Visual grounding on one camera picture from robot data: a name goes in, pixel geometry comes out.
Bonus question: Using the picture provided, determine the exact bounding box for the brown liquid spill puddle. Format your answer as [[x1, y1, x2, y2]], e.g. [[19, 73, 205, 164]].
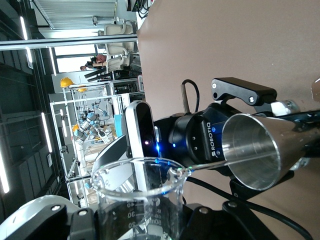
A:
[[311, 77, 320, 101]]

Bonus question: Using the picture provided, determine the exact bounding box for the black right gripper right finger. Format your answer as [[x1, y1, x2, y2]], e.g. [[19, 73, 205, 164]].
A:
[[182, 199, 276, 240]]

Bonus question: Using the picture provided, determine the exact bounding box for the brown table cover sheet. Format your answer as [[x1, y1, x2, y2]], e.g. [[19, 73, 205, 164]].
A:
[[136, 0, 320, 240]]

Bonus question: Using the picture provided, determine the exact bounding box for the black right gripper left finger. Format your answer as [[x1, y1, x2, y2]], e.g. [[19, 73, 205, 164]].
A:
[[0, 196, 100, 240]]

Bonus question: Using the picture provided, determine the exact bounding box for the clear glass beaker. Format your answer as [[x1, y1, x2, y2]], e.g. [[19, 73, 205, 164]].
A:
[[90, 156, 192, 240]]

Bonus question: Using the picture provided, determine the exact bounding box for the seated person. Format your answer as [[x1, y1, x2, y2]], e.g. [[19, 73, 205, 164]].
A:
[[79, 53, 108, 73]]

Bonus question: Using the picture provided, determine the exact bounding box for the white office chair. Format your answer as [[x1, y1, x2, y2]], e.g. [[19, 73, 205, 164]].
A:
[[97, 22, 138, 74]]

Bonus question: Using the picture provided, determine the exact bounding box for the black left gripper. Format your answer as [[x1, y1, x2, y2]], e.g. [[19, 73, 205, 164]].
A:
[[153, 76, 301, 201]]

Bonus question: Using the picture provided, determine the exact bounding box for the black cable with metal plug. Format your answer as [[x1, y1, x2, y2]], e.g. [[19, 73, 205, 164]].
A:
[[180, 78, 315, 240]]

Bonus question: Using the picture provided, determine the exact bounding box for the steel hourglass measuring jigger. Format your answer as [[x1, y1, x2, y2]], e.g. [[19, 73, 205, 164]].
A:
[[221, 112, 320, 192]]

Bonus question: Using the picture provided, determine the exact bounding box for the long ceiling light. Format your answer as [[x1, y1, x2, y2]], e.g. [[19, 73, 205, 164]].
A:
[[0, 149, 11, 195], [40, 111, 54, 154]]

